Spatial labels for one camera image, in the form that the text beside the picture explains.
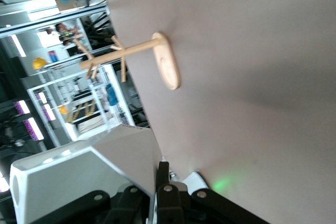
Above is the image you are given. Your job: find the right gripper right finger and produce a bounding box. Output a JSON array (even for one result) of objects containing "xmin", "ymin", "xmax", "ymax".
[{"xmin": 156, "ymin": 161, "xmax": 271, "ymax": 224}]

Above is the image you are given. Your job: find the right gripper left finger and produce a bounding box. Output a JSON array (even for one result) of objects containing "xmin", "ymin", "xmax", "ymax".
[{"xmin": 39, "ymin": 185, "xmax": 152, "ymax": 224}]

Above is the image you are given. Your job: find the white angular cup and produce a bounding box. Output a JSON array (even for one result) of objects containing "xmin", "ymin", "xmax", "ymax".
[{"xmin": 9, "ymin": 124, "xmax": 162, "ymax": 224}]

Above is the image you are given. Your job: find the white metal shelf rack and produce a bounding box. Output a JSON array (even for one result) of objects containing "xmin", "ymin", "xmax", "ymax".
[{"xmin": 27, "ymin": 63, "xmax": 132, "ymax": 147}]

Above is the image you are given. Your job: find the wooden mug tree rack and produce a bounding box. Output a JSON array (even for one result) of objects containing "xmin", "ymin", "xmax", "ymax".
[{"xmin": 72, "ymin": 31, "xmax": 182, "ymax": 90}]

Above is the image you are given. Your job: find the purple lit panel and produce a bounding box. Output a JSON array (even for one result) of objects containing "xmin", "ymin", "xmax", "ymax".
[
  {"xmin": 22, "ymin": 117, "xmax": 45, "ymax": 141},
  {"xmin": 13, "ymin": 100, "xmax": 32, "ymax": 116}
]

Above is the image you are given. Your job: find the yellow black striped barrier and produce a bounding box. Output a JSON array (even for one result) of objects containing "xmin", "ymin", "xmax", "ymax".
[{"xmin": 65, "ymin": 101, "xmax": 98, "ymax": 124}]

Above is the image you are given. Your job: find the blue plastic object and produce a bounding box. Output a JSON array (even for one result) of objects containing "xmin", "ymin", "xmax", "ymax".
[{"xmin": 106, "ymin": 83, "xmax": 119, "ymax": 107}]

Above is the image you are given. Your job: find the background person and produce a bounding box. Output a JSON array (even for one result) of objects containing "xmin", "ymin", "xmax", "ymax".
[{"xmin": 54, "ymin": 22, "xmax": 81, "ymax": 36}]

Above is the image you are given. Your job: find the aluminium frame beam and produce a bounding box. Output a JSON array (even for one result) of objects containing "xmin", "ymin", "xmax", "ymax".
[{"xmin": 0, "ymin": 5, "xmax": 109, "ymax": 39}]

